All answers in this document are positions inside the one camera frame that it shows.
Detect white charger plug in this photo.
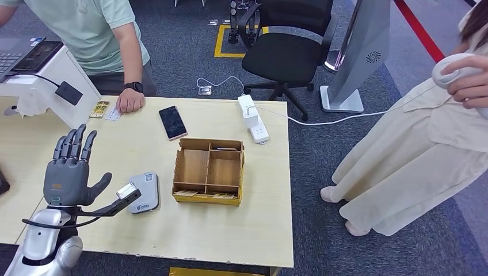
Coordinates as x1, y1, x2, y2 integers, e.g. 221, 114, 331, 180
242, 106, 260, 129

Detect person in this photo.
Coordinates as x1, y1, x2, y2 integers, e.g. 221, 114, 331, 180
320, 0, 488, 237
0, 0, 158, 113

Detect pale pink shoe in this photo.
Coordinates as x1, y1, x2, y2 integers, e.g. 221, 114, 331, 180
320, 186, 344, 204
345, 220, 371, 237

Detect yellow floor mat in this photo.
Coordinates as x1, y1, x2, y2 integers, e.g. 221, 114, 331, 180
169, 267, 268, 276

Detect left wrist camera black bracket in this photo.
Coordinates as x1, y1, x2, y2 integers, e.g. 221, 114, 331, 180
76, 182, 142, 219

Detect white charger cable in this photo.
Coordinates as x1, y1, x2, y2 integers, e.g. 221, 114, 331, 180
247, 84, 437, 127

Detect grey card reader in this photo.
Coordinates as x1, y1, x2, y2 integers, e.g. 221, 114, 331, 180
127, 172, 160, 215

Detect white handheld controller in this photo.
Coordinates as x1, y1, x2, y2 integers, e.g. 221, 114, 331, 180
431, 52, 488, 121

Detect black wristwatch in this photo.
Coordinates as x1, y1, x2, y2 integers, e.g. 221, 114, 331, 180
123, 81, 144, 94

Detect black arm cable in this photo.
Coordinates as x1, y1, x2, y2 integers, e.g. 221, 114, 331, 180
21, 214, 104, 231

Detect white floor cable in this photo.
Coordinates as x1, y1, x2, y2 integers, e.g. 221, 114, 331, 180
196, 75, 247, 94

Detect person's left hand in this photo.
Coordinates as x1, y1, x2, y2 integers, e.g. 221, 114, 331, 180
115, 88, 146, 113

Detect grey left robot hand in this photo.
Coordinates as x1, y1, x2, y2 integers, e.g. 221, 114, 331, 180
43, 124, 113, 209

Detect person's right hand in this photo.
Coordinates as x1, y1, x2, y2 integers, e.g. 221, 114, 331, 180
440, 55, 488, 110

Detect white desktop riser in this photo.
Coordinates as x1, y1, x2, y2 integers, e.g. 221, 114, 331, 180
0, 45, 102, 129

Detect black smartphone pink edge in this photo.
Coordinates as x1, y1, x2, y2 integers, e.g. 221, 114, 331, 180
158, 105, 189, 141

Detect white power strip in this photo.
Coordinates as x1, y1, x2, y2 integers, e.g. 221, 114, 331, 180
238, 94, 270, 145

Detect grey kiosk screen stand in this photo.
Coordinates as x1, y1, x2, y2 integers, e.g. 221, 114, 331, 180
320, 0, 392, 113

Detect black adapter cable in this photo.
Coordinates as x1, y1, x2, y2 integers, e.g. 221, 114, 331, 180
9, 72, 62, 89

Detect black object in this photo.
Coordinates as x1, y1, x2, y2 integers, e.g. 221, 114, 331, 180
0, 169, 11, 196

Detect black office chair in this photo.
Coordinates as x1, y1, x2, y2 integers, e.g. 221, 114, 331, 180
238, 0, 340, 122

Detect black power adapter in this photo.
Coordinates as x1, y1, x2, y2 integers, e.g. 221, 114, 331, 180
55, 80, 84, 106

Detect black metal robot legs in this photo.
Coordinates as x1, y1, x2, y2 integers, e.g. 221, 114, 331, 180
228, 0, 264, 44

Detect wooden compartment box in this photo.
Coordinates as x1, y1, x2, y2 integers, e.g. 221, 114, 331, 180
171, 137, 245, 207

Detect white crumpled tissue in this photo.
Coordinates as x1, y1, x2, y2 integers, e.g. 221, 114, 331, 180
16, 88, 50, 118

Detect dark laptop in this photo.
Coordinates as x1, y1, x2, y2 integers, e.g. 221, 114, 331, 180
0, 37, 47, 83

